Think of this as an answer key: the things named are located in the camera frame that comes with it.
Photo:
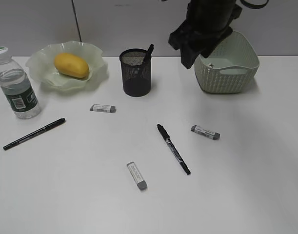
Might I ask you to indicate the clear water bottle green label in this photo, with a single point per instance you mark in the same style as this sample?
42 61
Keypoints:
16 87

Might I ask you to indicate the pale green wavy plate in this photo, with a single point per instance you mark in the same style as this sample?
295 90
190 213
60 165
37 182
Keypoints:
41 66

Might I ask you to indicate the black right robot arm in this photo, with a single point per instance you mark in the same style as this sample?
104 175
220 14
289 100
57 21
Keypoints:
199 7

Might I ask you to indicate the grey eraser near holder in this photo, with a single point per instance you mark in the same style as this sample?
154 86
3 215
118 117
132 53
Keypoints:
103 108

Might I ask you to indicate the black marker pen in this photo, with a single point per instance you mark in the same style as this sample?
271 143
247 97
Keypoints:
35 133
173 149
148 53

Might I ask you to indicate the pale green woven basket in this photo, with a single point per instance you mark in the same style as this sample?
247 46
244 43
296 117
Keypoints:
235 65

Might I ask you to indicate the yellow mango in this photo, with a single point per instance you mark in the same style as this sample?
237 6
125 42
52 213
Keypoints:
71 65

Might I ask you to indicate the black mesh pen holder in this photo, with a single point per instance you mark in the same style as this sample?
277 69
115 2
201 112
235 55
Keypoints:
136 83

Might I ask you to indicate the grey eraser right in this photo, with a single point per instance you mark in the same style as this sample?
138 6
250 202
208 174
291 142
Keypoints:
205 132

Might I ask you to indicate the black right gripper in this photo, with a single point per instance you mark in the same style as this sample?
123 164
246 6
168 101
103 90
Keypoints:
200 33

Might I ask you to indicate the grey eraser front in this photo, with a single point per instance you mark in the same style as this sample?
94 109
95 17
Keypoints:
137 176

